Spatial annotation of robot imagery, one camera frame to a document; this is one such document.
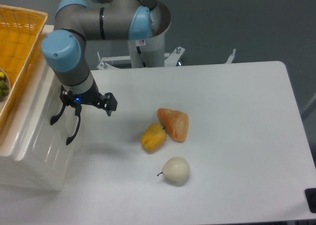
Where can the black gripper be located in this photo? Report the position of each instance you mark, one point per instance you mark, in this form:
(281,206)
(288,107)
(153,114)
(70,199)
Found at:
(91,97)

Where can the white top drawer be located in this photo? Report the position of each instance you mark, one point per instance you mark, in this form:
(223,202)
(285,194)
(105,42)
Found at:
(44,158)

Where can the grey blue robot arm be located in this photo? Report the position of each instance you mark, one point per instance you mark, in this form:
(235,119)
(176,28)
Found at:
(75,25)

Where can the white drawer cabinet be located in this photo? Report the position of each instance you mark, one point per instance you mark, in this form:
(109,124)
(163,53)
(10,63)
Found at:
(10,142)

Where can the yellow bell pepper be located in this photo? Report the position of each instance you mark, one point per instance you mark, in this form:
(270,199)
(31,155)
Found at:
(153,137)

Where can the white plate with fruit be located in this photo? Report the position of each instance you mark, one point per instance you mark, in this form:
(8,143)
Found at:
(5,88)

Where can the orange bread piece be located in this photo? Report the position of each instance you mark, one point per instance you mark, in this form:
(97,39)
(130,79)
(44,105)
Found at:
(176,123)

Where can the yellow woven basket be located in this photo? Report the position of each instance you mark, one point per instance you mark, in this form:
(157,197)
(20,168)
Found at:
(20,31)

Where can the white pear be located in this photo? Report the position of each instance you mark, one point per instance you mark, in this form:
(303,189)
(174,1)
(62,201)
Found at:
(176,170)

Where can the black corner object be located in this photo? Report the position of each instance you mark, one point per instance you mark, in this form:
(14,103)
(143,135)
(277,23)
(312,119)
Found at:
(310,194)

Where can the black lower drawer handle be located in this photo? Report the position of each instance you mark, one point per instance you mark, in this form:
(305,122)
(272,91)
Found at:
(76,130)

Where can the black drawer handle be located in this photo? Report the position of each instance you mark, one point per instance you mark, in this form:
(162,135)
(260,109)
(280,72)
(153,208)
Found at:
(76,130)
(56,117)

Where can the black top drawer handle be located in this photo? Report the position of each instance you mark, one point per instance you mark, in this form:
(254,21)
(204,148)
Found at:
(56,117)

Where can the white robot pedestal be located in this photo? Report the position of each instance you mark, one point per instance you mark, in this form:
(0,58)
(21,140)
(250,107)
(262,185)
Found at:
(150,52)

